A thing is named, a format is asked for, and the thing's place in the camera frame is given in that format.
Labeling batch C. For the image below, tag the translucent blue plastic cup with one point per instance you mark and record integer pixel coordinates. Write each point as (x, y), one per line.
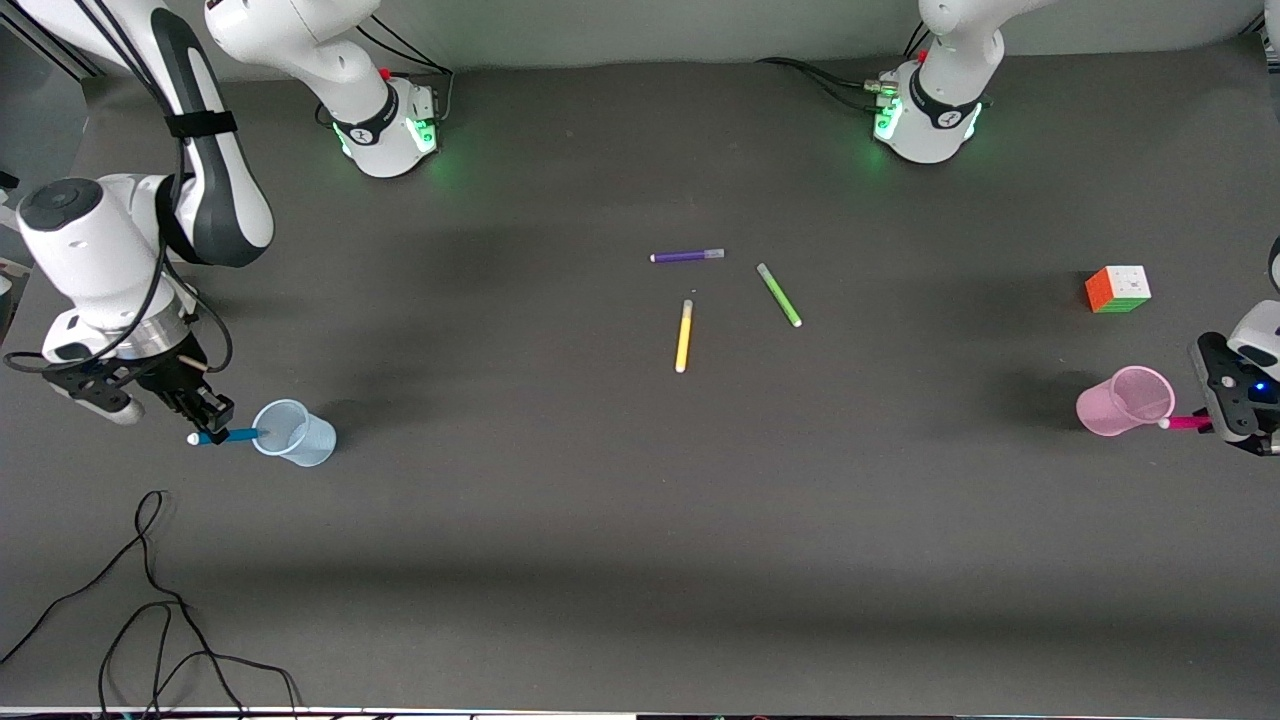
(310, 445)

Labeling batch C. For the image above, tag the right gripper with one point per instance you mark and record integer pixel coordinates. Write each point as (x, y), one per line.
(177, 381)

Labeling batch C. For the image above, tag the yellow marker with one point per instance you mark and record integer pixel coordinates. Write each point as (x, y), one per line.
(684, 340)

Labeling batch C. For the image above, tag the blue marker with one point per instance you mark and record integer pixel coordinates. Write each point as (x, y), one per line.
(240, 435)

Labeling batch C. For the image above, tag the colourful puzzle cube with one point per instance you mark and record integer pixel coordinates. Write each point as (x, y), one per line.
(1120, 290)

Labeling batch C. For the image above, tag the pink marker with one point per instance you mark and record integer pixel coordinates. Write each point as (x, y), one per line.
(1185, 423)

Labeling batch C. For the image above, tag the translucent pink plastic cup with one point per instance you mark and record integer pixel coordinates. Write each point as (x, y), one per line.
(1105, 410)

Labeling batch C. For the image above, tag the purple marker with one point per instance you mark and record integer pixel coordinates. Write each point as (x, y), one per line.
(685, 256)

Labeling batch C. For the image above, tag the green marker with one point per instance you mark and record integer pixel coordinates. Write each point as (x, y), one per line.
(779, 295)

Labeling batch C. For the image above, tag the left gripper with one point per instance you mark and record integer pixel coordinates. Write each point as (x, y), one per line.
(1222, 425)

